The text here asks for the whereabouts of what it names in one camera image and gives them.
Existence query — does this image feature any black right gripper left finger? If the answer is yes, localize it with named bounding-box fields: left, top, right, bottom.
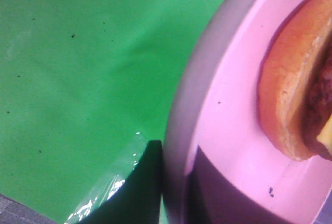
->
left=65, top=140, right=163, bottom=223

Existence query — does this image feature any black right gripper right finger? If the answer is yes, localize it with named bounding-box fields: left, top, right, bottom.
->
left=187, top=147, right=315, bottom=223

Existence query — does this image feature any pink round plate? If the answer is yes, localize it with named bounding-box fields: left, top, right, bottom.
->
left=163, top=0, right=331, bottom=223

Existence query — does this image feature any burger with lettuce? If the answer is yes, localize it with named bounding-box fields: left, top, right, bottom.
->
left=258, top=0, right=331, bottom=161

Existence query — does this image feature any clear tape patch on table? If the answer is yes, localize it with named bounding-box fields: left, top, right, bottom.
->
left=65, top=131, right=148, bottom=223

